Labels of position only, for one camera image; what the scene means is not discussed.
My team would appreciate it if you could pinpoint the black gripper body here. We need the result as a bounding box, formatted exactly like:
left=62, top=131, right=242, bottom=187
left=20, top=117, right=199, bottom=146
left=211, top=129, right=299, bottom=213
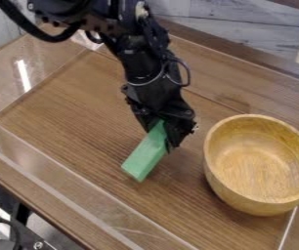
left=121, top=81, right=195, bottom=129

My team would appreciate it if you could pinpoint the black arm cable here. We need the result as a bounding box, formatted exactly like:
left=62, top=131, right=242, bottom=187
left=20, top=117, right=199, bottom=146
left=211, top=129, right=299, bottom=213
left=0, top=0, right=83, bottom=44

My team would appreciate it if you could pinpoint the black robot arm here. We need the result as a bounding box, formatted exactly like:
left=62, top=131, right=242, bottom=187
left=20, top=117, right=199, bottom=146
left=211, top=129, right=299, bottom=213
left=28, top=0, right=195, bottom=149

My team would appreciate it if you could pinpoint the brown wooden bowl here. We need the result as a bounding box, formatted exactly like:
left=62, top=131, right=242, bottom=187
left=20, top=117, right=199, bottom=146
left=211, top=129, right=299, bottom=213
left=203, top=114, right=299, bottom=217

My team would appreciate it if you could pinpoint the clear acrylic tray wall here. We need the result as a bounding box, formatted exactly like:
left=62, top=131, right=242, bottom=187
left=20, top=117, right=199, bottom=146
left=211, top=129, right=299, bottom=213
left=0, top=11, right=299, bottom=250

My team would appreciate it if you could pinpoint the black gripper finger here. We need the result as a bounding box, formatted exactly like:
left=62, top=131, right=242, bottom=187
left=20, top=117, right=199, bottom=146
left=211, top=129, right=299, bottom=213
left=137, top=113, right=159, bottom=132
left=163, top=120, right=193, bottom=151

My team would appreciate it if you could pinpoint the black table leg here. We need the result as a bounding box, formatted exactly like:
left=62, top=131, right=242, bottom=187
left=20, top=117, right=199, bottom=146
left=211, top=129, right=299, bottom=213
left=12, top=203, right=30, bottom=226

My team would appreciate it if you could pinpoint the green rectangular block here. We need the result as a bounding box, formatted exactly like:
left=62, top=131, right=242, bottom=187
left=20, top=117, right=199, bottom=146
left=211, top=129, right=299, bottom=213
left=121, top=121, right=166, bottom=182

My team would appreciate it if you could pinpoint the black cable lower left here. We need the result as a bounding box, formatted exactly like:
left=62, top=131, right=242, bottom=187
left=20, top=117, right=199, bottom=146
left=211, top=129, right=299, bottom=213
left=0, top=217, right=22, bottom=250

